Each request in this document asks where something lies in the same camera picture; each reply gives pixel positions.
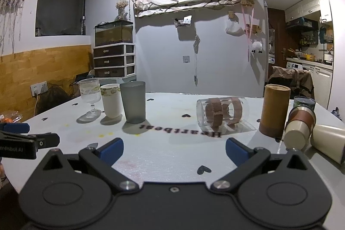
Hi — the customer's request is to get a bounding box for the brown and white paper cup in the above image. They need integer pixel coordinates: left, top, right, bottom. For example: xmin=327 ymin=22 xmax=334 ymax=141
xmin=284 ymin=106 xmax=316 ymax=151

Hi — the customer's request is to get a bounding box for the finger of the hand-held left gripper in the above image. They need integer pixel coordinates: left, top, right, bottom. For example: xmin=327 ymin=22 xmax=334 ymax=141
xmin=0 ymin=123 xmax=30 ymax=134
xmin=25 ymin=133 xmax=60 ymax=151

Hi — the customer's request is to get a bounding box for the black mesh cloth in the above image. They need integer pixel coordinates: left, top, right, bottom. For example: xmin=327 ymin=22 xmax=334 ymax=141
xmin=35 ymin=82 xmax=81 ymax=114

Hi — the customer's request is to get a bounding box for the wall power socket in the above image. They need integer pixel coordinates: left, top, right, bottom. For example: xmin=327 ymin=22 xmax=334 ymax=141
xmin=30 ymin=81 xmax=48 ymax=97

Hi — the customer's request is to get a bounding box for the clear snack packet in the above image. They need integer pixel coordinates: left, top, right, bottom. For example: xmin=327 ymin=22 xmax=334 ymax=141
xmin=0 ymin=111 xmax=23 ymax=124

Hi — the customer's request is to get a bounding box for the glass fish tank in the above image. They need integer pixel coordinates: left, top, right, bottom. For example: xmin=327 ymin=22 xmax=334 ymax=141
xmin=94 ymin=20 xmax=134 ymax=47

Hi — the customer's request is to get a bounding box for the cream cup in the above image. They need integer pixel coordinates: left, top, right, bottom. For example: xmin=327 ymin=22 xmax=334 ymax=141
xmin=310 ymin=123 xmax=345 ymax=165

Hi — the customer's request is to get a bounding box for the white printed paper cup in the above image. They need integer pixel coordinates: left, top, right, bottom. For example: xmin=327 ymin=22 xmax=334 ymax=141
xmin=100 ymin=83 xmax=123 ymax=117

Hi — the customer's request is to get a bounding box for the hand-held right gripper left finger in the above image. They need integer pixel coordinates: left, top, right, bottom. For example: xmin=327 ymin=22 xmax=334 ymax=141
xmin=40 ymin=138 xmax=141 ymax=194

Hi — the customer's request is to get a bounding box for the chair with brown cloth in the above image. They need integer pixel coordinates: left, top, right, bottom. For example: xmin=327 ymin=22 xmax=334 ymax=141
xmin=268 ymin=66 xmax=315 ymax=104

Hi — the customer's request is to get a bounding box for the white plush sheep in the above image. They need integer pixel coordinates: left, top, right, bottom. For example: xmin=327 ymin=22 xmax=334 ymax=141
xmin=251 ymin=41 xmax=264 ymax=54

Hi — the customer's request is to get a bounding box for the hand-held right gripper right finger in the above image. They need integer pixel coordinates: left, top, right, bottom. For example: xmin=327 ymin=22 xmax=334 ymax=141
xmin=210 ymin=138 xmax=313 ymax=193

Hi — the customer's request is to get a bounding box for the white washing machine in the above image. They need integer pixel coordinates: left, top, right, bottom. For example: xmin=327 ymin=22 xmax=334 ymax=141
xmin=286 ymin=61 xmax=305 ymax=71

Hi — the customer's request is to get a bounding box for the hanging cable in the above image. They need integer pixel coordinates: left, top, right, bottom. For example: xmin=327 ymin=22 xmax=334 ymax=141
xmin=193 ymin=35 xmax=201 ymax=86

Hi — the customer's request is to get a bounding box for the white drawer unit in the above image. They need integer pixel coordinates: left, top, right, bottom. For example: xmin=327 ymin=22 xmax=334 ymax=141
xmin=93 ymin=43 xmax=136 ymax=79

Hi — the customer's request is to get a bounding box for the clear glass cup brown sleeve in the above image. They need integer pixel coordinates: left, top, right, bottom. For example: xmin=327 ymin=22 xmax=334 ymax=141
xmin=196 ymin=96 xmax=250 ymax=128

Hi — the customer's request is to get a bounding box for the tall brown cylinder cup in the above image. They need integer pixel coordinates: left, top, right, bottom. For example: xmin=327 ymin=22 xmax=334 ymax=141
xmin=259 ymin=84 xmax=292 ymax=138

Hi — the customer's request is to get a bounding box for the patterned stemmed glass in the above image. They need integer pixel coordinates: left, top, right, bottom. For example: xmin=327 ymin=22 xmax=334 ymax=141
xmin=79 ymin=78 xmax=102 ymax=119

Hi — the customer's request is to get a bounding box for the grey plastic cup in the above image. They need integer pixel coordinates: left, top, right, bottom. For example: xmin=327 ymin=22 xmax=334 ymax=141
xmin=120 ymin=81 xmax=146 ymax=124

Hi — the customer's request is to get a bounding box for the white kitchen cabinet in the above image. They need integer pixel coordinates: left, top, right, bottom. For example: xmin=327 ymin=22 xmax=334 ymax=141
xmin=284 ymin=0 xmax=333 ymax=23

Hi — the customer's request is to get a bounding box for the green tin can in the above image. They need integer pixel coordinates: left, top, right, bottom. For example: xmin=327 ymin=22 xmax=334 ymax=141
xmin=293 ymin=96 xmax=316 ymax=111

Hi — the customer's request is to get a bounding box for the dried flower vase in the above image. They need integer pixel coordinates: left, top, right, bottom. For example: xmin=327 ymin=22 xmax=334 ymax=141
xmin=116 ymin=0 xmax=129 ymax=22

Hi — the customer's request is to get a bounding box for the macrame wall hanging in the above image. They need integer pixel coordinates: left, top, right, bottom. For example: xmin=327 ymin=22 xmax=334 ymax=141
xmin=0 ymin=0 xmax=32 ymax=56

